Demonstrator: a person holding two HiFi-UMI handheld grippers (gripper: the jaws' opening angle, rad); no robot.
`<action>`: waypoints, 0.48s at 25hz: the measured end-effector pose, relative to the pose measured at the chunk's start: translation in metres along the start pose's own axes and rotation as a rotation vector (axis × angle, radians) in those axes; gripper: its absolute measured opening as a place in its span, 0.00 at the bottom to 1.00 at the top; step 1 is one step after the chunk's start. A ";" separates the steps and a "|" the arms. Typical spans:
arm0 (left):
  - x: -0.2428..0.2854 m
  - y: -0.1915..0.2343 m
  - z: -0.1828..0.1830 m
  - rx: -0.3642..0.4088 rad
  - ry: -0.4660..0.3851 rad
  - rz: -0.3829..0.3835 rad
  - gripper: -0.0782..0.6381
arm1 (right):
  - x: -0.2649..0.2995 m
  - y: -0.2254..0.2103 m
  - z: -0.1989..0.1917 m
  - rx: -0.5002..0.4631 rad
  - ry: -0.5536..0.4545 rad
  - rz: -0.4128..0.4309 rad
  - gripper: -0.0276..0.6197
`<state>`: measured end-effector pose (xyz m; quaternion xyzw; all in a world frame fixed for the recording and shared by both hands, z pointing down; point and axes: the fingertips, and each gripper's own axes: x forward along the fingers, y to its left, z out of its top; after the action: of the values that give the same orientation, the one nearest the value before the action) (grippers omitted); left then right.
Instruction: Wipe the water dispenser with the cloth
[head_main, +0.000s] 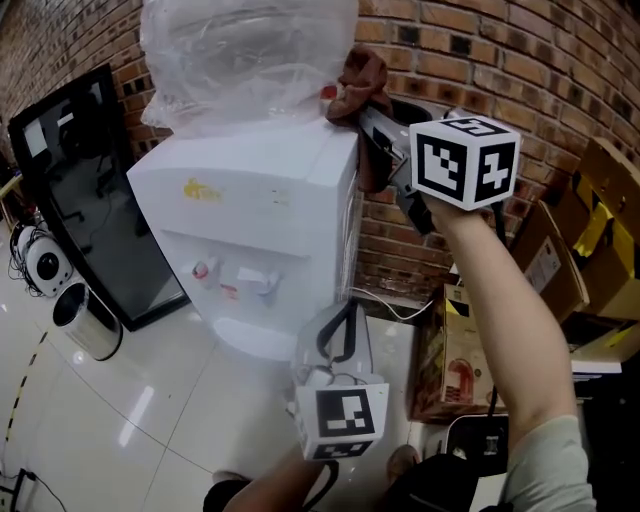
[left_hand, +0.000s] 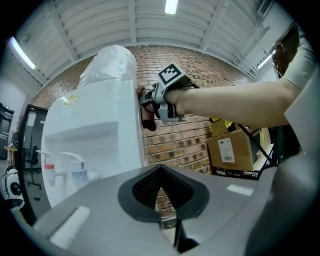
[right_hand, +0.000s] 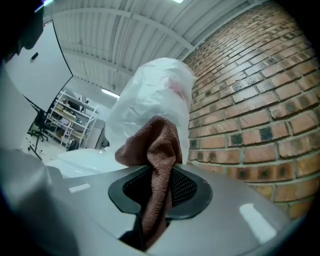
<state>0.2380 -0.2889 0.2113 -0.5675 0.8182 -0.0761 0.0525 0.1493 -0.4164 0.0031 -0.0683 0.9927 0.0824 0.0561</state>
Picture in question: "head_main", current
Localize black floor stand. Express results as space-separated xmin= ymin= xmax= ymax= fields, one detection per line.
xmin=0 ymin=467 xmax=36 ymax=507

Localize brown wiping cloth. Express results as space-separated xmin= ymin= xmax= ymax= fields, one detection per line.
xmin=323 ymin=43 xmax=397 ymax=195

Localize person's grey shirt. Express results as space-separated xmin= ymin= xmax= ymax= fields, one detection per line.
xmin=497 ymin=414 xmax=599 ymax=512

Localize plastic-wrapped water bottle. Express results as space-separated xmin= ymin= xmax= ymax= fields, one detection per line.
xmin=139 ymin=0 xmax=361 ymax=141

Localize yellow black striped tape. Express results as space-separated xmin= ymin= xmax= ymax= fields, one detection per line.
xmin=4 ymin=329 xmax=50 ymax=442

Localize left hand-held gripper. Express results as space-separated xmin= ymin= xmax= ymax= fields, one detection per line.
xmin=292 ymin=298 xmax=392 ymax=462

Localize tangle of black cables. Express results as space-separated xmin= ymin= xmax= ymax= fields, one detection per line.
xmin=7 ymin=224 xmax=46 ymax=298

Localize person's black shorts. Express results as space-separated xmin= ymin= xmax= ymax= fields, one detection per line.
xmin=202 ymin=452 xmax=511 ymax=512

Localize person's right shoe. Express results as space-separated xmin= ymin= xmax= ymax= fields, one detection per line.
xmin=387 ymin=444 xmax=421 ymax=490

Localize white water dispenser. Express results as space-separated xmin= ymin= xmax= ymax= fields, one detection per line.
xmin=126 ymin=117 xmax=364 ymax=364

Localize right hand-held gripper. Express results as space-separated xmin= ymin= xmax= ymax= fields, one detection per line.
xmin=356 ymin=97 xmax=523 ymax=237

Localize low wooden table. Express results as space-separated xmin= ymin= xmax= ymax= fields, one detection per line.
xmin=0 ymin=177 xmax=21 ymax=231

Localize black flat box white lid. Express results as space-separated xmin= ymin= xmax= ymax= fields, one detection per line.
xmin=569 ymin=319 xmax=640 ymax=376

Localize black framed glass door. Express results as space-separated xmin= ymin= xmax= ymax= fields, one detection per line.
xmin=7 ymin=63 xmax=191 ymax=334

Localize person's left forearm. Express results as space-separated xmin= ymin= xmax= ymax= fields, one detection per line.
xmin=222 ymin=444 xmax=332 ymax=512

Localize white power cord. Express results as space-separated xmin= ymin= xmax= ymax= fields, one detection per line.
xmin=347 ymin=284 xmax=437 ymax=322

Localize black floor cable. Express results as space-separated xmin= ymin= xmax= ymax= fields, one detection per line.
xmin=29 ymin=472 xmax=67 ymax=512

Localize person's right forearm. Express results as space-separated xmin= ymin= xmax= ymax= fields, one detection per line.
xmin=429 ymin=202 xmax=576 ymax=446

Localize red printed carton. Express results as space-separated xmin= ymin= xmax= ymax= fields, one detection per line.
xmin=409 ymin=282 xmax=507 ymax=426

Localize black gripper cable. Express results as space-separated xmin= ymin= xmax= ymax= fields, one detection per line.
xmin=487 ymin=199 xmax=510 ymax=426
xmin=299 ymin=459 xmax=341 ymax=512

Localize cardboard box with striped tape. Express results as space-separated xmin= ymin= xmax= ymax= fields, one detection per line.
xmin=544 ymin=137 xmax=640 ymax=321

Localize steel trash can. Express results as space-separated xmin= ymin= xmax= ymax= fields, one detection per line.
xmin=52 ymin=281 xmax=125 ymax=362

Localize white round device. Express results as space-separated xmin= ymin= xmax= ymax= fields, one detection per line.
xmin=24 ymin=234 xmax=75 ymax=297

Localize small white appliance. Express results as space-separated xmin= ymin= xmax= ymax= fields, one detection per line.
xmin=443 ymin=413 xmax=511 ymax=476

